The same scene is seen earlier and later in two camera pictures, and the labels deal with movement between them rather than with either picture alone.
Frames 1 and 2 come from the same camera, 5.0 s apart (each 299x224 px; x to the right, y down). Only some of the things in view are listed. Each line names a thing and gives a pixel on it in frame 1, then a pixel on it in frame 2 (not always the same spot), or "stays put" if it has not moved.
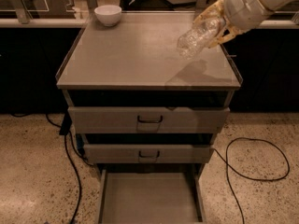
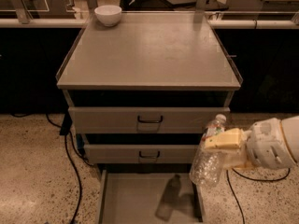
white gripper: [242, 6] -> [268, 144]
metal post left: [22, 12] stays put
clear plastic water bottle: [190, 43] -> [207, 166]
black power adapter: [66, 124] stays put
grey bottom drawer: [151, 196] stays put
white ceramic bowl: [108, 14] stays put
